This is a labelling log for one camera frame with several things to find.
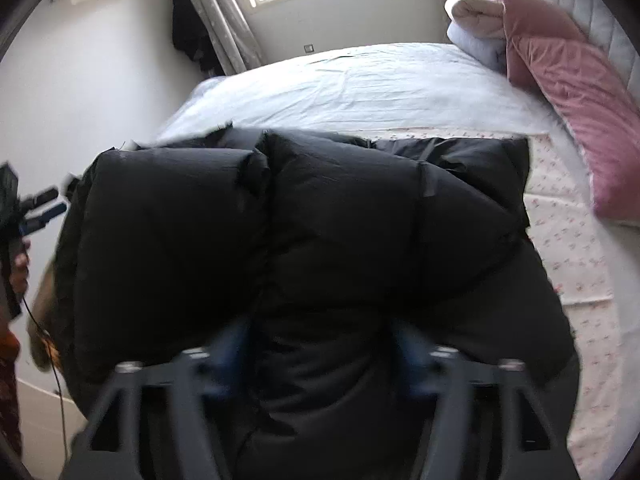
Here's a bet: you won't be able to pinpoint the black puffer jacket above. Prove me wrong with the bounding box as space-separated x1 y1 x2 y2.
27 127 582 480

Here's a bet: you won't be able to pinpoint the pink pillow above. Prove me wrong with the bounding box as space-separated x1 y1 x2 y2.
472 0 640 232

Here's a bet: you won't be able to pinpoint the person's red patterned clothing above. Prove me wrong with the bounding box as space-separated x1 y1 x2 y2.
0 310 24 457

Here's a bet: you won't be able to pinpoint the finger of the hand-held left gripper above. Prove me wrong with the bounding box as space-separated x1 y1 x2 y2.
20 202 69 235
22 186 61 211

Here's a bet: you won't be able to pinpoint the dark hanging clothes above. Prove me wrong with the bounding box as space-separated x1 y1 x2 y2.
170 0 222 74

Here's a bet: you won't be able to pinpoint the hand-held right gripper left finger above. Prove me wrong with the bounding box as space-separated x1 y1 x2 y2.
59 317 252 480

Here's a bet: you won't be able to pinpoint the floral bed sheet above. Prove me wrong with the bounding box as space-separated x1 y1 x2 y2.
365 124 623 480

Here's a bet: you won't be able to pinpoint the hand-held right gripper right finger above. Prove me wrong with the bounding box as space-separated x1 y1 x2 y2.
392 320 568 480

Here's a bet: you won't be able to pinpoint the bed with white sheet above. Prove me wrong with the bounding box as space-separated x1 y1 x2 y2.
154 42 640 480

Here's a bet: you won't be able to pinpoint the folded white blanket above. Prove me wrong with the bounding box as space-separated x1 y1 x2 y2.
444 0 512 74

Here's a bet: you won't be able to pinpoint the person's left hand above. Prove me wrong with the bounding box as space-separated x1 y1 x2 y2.
12 237 34 297

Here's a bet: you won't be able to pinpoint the thin black cable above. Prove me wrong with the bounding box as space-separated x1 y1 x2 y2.
22 294 69 467

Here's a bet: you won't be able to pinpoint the grey padded headboard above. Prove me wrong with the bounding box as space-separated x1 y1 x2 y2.
527 0 640 84

